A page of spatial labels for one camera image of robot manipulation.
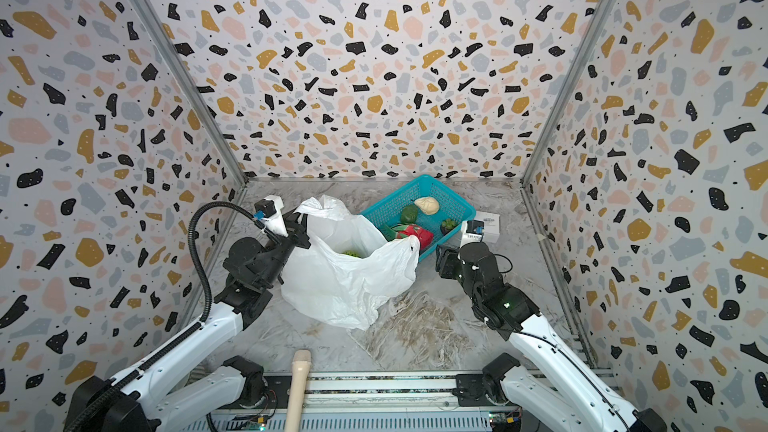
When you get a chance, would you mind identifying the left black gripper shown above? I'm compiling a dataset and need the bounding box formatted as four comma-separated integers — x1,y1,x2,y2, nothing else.
259,203,309,290

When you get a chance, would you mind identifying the purple mangosteen green top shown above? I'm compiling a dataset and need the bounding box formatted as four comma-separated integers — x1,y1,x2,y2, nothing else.
440,219,458,235

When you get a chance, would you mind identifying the white plastic bag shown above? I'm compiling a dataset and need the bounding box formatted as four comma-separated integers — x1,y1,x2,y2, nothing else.
280,195,420,330

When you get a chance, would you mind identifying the cream pear shaped fruit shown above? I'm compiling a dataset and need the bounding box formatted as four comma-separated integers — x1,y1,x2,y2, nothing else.
414,196,440,216

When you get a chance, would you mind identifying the dark green avocado fruit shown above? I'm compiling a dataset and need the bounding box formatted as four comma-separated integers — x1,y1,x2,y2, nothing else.
400,204,420,225

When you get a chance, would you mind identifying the red dragon fruit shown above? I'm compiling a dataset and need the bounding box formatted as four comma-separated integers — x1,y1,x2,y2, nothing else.
382,224,434,251

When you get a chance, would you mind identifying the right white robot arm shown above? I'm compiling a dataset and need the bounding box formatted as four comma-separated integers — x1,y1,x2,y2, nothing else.
435,242,668,431

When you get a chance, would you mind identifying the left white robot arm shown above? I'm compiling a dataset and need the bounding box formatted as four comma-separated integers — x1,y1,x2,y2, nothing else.
64,211,310,431

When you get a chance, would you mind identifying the white small box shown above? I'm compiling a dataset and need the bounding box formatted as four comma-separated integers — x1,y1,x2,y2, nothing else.
474,211,501,243

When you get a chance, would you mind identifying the teal plastic basket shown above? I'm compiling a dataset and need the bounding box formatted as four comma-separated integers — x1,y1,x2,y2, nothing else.
362,175,476,261

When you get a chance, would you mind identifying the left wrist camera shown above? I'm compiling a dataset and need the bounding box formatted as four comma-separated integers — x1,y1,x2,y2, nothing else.
254,195,288,237

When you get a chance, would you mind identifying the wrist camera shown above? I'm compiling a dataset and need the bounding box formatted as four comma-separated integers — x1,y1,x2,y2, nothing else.
254,195,288,237
460,219,485,247

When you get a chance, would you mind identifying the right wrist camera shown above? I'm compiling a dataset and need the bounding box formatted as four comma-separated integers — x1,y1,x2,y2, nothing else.
460,219,485,247

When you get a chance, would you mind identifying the black corrugated cable hose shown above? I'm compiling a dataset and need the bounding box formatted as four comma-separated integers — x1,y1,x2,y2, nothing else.
187,201,265,325

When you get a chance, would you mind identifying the beige wooden handle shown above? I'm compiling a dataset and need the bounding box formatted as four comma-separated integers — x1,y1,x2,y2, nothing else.
284,349,312,432

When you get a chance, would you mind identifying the silver corner frame post right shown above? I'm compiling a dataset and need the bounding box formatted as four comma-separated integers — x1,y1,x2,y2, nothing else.
520,0,638,186

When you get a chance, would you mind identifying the silver corner frame post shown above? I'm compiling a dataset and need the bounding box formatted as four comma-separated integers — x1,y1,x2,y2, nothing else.
129,0,248,187
520,0,638,186

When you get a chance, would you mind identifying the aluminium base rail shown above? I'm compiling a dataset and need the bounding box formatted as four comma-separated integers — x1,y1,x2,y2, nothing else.
197,368,628,432

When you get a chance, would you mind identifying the silver corner frame post left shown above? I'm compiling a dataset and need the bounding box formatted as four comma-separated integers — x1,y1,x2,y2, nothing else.
129,0,248,187

